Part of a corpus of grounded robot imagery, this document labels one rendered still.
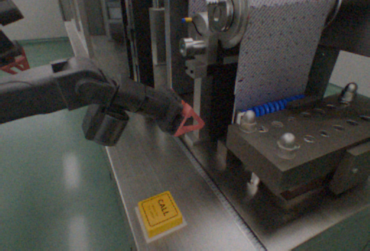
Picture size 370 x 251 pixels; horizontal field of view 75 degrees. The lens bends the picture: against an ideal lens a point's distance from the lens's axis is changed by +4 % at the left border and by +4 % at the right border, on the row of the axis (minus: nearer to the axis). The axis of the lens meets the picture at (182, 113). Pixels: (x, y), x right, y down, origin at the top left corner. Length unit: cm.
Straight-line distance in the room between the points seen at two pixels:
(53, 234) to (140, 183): 120
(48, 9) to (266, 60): 562
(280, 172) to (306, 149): 9
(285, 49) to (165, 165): 40
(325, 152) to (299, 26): 28
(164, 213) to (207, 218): 9
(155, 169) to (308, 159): 34
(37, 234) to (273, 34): 162
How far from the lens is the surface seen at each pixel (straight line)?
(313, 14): 65
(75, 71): 38
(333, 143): 57
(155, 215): 50
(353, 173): 63
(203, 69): 58
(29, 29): 608
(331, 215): 61
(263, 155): 48
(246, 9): 51
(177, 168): 61
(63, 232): 173
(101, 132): 44
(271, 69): 61
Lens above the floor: 133
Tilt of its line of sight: 31 degrees down
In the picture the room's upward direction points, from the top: straight up
